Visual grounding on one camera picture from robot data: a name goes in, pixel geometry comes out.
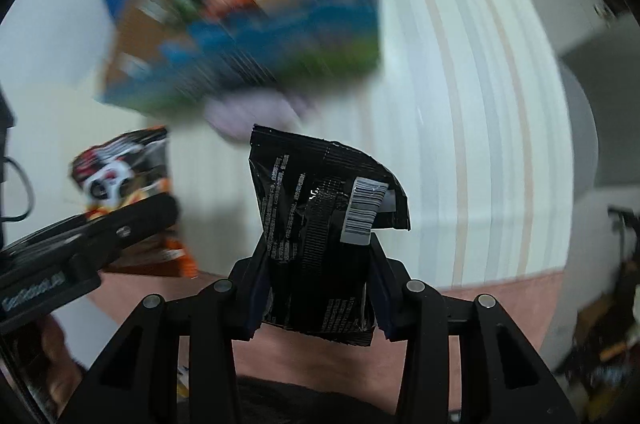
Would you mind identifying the panda snack bag orange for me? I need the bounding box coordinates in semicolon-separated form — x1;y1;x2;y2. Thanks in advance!
70;127;198;279

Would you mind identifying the black snack packet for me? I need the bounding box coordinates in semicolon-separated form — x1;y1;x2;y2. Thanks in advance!
248;126;410;347

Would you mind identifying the cardboard box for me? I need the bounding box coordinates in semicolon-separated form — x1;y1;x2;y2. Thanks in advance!
101;0;381;115

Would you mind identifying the striped tablecloth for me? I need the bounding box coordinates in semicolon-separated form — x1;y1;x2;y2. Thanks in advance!
169;0;574;288

